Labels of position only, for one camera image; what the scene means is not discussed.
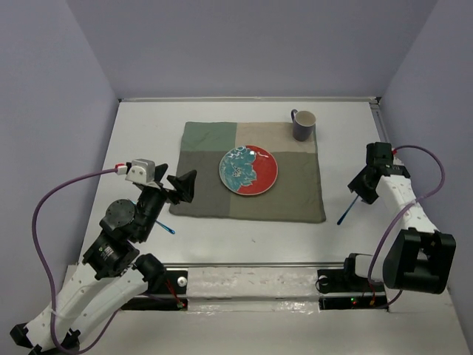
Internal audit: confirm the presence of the blue metallic spoon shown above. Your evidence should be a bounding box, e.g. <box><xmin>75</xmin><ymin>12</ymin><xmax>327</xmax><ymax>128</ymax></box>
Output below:
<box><xmin>336</xmin><ymin>195</ymin><xmax>359</xmax><ymax>226</ymax></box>

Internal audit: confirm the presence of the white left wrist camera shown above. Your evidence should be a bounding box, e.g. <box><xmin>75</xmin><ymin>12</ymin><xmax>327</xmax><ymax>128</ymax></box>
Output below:
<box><xmin>125</xmin><ymin>158</ymin><xmax>156</xmax><ymax>185</ymax></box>

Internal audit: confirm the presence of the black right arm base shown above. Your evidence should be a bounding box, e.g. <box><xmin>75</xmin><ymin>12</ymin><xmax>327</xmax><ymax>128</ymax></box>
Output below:
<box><xmin>315</xmin><ymin>253</ymin><xmax>389</xmax><ymax>311</ymax></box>

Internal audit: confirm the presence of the green beige patchwork cloth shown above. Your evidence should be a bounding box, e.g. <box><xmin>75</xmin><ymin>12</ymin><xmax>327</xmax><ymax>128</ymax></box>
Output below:
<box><xmin>169</xmin><ymin>121</ymin><xmax>326</xmax><ymax>223</ymax></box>

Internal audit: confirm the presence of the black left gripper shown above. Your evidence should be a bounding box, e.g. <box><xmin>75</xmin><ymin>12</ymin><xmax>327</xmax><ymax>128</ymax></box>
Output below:
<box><xmin>138</xmin><ymin>163</ymin><xmax>198</xmax><ymax>240</ymax></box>

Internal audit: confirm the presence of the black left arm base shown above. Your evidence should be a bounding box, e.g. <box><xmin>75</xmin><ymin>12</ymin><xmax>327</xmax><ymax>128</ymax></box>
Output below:
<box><xmin>120</xmin><ymin>254</ymin><xmax>188</xmax><ymax>311</ymax></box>

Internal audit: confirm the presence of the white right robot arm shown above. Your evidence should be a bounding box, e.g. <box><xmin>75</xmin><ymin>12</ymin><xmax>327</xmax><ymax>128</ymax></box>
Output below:
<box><xmin>340</xmin><ymin>142</ymin><xmax>456</xmax><ymax>294</ymax></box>

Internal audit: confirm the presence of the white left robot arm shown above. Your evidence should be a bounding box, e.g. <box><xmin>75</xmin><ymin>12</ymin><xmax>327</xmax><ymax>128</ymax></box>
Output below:
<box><xmin>10</xmin><ymin>159</ymin><xmax>197</xmax><ymax>354</ymax></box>

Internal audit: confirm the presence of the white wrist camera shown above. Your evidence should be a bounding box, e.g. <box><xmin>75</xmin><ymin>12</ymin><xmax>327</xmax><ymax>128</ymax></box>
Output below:
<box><xmin>392</xmin><ymin>149</ymin><xmax>401</xmax><ymax>165</ymax></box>
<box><xmin>125</xmin><ymin>158</ymin><xmax>156</xmax><ymax>185</ymax></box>

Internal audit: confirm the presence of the red floral plate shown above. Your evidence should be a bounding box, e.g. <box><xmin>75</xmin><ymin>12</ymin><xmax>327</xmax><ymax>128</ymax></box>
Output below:
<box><xmin>219</xmin><ymin>145</ymin><xmax>279</xmax><ymax>196</ymax></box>

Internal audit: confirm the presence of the blue metallic fork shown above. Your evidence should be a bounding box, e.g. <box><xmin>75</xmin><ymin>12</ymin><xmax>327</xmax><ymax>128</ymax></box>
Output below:
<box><xmin>155</xmin><ymin>220</ymin><xmax>176</xmax><ymax>235</ymax></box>

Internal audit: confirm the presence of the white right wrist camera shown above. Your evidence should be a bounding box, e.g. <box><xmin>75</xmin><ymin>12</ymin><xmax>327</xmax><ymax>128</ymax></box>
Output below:
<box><xmin>392</xmin><ymin>149</ymin><xmax>401</xmax><ymax>165</ymax></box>

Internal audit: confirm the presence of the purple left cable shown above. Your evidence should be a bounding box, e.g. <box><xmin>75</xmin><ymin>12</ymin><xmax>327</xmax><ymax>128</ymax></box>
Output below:
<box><xmin>31</xmin><ymin>166</ymin><xmax>129</xmax><ymax>354</ymax></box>

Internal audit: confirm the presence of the purple mug cream inside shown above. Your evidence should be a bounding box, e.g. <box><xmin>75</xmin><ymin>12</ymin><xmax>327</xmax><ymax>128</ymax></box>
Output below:
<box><xmin>290</xmin><ymin>109</ymin><xmax>316</xmax><ymax>141</ymax></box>

